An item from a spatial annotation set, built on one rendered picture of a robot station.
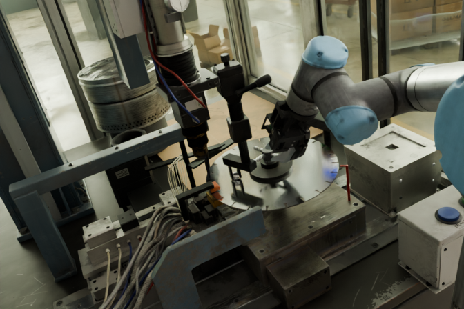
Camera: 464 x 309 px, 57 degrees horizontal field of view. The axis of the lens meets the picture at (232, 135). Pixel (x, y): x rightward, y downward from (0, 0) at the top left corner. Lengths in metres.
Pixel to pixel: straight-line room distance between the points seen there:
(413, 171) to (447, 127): 0.76
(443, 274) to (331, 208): 0.27
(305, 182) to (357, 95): 0.33
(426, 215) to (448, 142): 0.59
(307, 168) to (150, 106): 0.72
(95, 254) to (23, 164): 0.39
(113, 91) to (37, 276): 0.63
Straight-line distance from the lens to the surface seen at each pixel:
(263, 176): 1.03
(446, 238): 0.96
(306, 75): 0.78
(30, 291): 1.32
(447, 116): 0.42
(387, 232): 1.17
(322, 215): 1.07
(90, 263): 1.20
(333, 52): 0.77
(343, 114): 0.72
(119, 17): 0.88
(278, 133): 0.90
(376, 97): 0.75
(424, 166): 1.21
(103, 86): 1.53
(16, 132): 1.36
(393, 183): 1.14
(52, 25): 1.90
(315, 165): 1.07
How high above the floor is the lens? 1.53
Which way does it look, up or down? 27 degrees down
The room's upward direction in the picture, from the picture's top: 12 degrees counter-clockwise
